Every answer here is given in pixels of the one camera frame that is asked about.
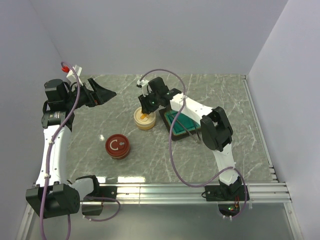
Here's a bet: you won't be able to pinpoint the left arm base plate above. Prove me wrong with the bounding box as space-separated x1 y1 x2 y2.
84 185 118 202

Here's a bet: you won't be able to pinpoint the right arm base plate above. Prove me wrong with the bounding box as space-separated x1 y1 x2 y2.
201 185 245 202

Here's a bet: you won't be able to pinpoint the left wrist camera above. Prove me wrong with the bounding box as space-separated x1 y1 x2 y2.
66 65 83 86

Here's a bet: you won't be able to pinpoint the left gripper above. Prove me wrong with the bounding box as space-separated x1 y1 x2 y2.
64 77 116 111

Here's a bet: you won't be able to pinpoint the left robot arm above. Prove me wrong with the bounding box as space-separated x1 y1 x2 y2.
25 78 117 219

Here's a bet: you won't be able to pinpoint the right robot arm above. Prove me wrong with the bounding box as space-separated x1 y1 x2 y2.
136 77 248 200

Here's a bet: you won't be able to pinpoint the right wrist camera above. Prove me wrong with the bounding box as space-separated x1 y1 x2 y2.
136 79 150 97

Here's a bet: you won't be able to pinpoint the red round lid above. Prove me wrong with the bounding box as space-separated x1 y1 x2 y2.
105 134 131 157

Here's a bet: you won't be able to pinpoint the cream white bowl container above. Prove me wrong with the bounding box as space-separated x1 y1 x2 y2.
135 120 156 130

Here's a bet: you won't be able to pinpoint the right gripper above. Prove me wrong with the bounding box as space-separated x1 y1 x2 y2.
138 90 161 115

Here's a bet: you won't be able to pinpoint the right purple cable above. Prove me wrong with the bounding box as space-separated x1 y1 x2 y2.
139 69 249 222

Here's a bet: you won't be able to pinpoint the aluminium mounting rail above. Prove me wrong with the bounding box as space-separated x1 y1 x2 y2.
27 182 293 206

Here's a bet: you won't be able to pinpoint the metal tongs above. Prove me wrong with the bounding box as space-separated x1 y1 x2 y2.
171 114 201 143

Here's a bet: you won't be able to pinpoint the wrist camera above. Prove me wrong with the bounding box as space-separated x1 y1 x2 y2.
66 65 83 86
136 79 150 97

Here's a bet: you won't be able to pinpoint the black teal square tray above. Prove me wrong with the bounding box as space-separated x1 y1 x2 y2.
158 108 201 141

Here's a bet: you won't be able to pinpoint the cream round lid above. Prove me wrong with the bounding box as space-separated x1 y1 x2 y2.
133 107 156 122

